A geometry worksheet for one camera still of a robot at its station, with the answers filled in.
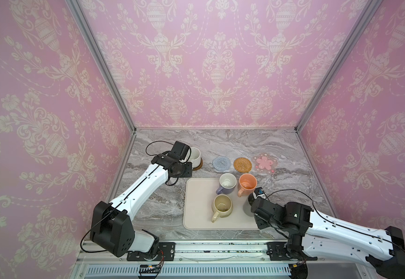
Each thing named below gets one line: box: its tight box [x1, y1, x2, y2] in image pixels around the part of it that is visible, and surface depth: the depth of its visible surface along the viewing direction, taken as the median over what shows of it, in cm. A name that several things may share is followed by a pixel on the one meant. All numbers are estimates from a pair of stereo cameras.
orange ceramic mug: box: [237, 173, 258, 198], surface depth 89 cm
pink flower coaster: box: [253, 152, 279, 174], surface depth 105 cm
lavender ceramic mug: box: [215, 173, 237, 195], surface depth 89 cm
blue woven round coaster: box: [211, 155, 232, 173], surface depth 105 cm
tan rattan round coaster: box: [233, 156, 252, 174], surface depth 105 cm
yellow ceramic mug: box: [211, 194, 233, 224], surface depth 81 cm
